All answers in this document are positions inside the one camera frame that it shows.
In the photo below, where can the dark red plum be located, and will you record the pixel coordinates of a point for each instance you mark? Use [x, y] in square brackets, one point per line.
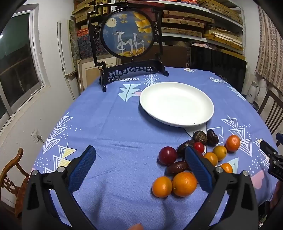
[167, 155]

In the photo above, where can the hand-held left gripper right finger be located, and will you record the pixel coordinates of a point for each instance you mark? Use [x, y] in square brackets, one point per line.
[199, 170]

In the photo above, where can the slatted wooden chair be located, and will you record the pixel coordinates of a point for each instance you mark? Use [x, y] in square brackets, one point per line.
[270, 104]

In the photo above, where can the white thermos jug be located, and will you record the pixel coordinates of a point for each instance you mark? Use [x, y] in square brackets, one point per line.
[252, 92]

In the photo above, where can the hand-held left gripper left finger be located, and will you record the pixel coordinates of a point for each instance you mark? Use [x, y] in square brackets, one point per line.
[83, 168]

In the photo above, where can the mandarin orange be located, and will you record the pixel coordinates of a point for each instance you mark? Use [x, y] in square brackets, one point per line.
[162, 186]
[232, 143]

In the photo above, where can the red cherry tomato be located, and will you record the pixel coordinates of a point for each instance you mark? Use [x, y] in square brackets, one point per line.
[198, 147]

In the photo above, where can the large orange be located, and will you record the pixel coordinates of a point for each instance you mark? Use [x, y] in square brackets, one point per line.
[183, 184]

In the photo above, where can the yellowish small orange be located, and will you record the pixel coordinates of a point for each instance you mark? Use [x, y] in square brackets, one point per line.
[220, 152]

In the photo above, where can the white leaning board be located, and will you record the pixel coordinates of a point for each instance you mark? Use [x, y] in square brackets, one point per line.
[64, 59]

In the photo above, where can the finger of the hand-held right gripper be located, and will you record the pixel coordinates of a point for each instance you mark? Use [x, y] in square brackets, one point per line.
[267, 148]
[280, 138]

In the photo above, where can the round deer screen ornament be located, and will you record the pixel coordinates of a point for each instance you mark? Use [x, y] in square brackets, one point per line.
[128, 33]

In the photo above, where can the shelf of stacked boxes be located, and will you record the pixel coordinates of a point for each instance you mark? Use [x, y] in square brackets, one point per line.
[183, 22]

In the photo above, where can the dark heart-shaped dried fruit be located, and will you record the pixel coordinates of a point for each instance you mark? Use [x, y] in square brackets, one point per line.
[212, 137]

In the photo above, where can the carved wooden chair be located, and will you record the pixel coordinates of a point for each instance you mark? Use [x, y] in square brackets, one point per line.
[13, 162]

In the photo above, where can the leaning picture frame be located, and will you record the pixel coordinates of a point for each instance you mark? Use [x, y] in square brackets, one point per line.
[88, 73]

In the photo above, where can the person's left hand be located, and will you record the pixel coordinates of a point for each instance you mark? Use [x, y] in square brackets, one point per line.
[136, 227]

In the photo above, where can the checked beige curtain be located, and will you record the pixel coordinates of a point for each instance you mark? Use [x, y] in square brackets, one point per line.
[269, 55]

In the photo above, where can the wall power outlet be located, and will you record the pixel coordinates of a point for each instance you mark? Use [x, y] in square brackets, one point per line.
[36, 135]

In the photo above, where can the wrinkled brown walnut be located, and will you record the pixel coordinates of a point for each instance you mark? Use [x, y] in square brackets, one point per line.
[199, 137]

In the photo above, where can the small orange kumquat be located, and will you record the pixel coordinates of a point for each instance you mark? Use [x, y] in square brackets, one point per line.
[211, 158]
[226, 168]

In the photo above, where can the brown cardboard box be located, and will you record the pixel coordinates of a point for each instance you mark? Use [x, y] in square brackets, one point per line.
[174, 55]

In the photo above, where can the dark brown date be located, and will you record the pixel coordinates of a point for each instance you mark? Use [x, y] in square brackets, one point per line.
[182, 148]
[176, 167]

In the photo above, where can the black chair back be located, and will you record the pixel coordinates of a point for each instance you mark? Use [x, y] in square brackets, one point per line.
[216, 64]

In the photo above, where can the white shelving unit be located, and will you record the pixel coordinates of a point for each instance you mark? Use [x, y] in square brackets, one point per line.
[221, 12]

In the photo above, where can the white framed window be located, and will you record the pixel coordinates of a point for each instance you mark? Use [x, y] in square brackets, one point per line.
[15, 55]

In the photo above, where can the blue patterned tablecloth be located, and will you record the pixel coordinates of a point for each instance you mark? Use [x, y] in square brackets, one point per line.
[110, 132]

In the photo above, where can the white round plate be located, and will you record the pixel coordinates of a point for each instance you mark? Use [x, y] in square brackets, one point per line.
[176, 104]

